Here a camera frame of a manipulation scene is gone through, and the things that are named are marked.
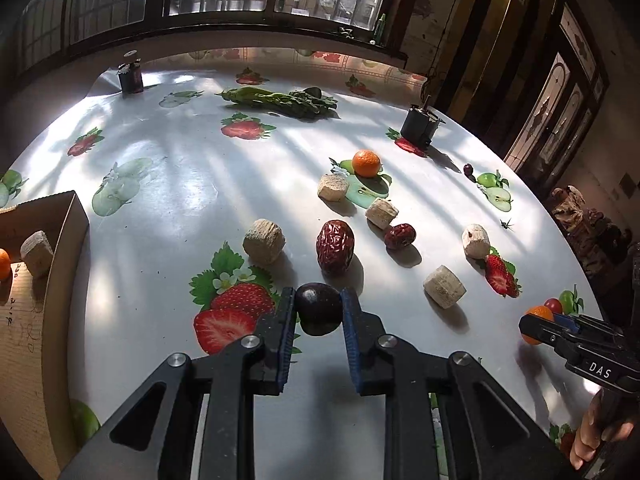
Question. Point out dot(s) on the green bottle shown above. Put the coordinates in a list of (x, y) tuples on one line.
[(381, 25)]

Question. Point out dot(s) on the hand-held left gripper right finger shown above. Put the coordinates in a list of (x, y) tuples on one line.
[(350, 350)]

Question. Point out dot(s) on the green leafy vegetable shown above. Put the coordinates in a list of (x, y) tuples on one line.
[(280, 101)]

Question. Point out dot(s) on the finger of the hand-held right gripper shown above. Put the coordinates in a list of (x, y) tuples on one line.
[(567, 321), (542, 332)]

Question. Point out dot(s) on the fruit print tablecloth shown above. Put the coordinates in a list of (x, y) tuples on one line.
[(175, 200)]

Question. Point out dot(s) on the brown cardboard box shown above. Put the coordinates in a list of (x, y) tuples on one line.
[(30, 350)]

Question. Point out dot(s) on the small red date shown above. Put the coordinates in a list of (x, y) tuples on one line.
[(399, 236)]

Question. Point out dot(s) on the orange tangerine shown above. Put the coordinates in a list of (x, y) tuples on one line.
[(3, 263), (539, 316), (366, 163)]

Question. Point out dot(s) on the large red date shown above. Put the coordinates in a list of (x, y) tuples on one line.
[(335, 247)]

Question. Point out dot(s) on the wood root carving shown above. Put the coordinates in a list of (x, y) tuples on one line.
[(570, 205)]

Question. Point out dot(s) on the small dark date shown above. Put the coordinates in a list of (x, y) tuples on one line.
[(468, 171)]

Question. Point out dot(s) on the person's right hand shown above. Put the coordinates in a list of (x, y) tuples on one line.
[(589, 427)]

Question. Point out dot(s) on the dark purple plum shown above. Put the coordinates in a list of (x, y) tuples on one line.
[(318, 309)]

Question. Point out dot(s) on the beige cylindrical chunk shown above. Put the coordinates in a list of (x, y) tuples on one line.
[(444, 287), (475, 241), (333, 186), (264, 248), (36, 252), (381, 213)]

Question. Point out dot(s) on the black motor with shaft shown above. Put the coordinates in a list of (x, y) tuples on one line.
[(419, 126)]

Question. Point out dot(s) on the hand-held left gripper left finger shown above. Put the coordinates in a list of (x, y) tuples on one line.
[(286, 350)]

